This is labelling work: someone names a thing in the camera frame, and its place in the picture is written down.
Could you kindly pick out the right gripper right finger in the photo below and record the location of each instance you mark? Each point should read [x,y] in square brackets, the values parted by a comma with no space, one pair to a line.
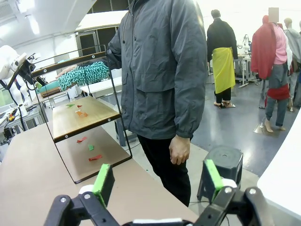
[215,181]

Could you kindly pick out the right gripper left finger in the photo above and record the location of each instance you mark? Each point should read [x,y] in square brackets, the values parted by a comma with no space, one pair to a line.
[103,186]

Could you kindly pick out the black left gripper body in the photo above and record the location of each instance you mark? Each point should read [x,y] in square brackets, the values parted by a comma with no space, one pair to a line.
[27,68]

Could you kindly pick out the teal microfibre duster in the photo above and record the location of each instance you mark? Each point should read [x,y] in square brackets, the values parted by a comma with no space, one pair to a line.
[84,73]

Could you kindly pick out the person's right forearm grey sleeve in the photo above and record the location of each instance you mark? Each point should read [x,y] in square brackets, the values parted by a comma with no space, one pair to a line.
[114,56]

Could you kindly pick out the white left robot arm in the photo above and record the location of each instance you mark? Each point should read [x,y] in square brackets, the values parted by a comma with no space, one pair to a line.
[7,61]

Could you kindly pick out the person's left forearm grey sleeve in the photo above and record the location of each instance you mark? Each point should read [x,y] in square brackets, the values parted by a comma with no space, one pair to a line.
[190,113]

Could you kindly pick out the person's right hand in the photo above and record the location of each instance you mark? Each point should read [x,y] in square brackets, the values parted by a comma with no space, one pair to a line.
[67,70]

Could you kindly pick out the person's left hand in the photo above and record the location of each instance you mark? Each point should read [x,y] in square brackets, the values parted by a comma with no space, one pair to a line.
[179,150]

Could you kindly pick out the black plastic stool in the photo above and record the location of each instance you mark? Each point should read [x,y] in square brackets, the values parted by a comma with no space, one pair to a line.
[228,162]

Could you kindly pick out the long red paper scrap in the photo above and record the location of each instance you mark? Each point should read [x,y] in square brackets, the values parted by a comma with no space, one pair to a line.
[96,157]

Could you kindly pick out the green paper scrap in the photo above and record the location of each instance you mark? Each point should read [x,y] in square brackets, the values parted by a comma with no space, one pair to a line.
[91,147]
[70,106]

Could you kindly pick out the ceiling light panel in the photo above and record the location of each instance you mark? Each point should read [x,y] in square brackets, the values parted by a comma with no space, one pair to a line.
[33,24]

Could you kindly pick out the aluminium profile robot stand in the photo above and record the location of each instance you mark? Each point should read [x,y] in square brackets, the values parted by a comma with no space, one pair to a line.
[33,117]

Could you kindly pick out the large white table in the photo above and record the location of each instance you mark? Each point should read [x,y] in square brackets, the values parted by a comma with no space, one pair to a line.
[282,176]

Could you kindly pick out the orange paper scrap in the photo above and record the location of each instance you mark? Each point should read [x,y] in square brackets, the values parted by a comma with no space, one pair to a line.
[82,114]

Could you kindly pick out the white desk grey legs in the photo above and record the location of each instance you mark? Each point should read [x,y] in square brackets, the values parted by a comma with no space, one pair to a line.
[101,86]

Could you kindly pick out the dark glass double door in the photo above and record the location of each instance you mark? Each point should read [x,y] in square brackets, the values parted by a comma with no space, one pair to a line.
[103,37]

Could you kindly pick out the mannequin with yellow skirt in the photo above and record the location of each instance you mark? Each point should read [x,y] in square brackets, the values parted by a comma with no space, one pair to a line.
[223,68]

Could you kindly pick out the person in grey jacket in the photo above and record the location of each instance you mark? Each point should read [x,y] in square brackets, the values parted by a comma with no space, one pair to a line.
[160,70]

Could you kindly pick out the mannequin in red and pink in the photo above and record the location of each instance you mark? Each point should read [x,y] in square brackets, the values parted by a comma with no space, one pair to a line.
[261,51]

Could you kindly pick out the small white background robot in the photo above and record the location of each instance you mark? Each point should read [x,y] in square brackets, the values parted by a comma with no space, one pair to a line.
[246,43]

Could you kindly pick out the mannequin in grey hoodie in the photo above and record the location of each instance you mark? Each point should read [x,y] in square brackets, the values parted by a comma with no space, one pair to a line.
[294,40]

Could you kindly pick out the mannequin floor base plate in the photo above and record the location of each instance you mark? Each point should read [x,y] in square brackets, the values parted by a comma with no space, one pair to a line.
[231,106]
[258,129]

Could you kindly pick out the black frame wooden shelf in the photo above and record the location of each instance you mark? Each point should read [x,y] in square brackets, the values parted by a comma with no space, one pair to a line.
[82,117]

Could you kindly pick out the grey frame workbench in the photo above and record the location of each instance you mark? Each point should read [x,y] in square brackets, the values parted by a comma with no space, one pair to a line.
[244,70]

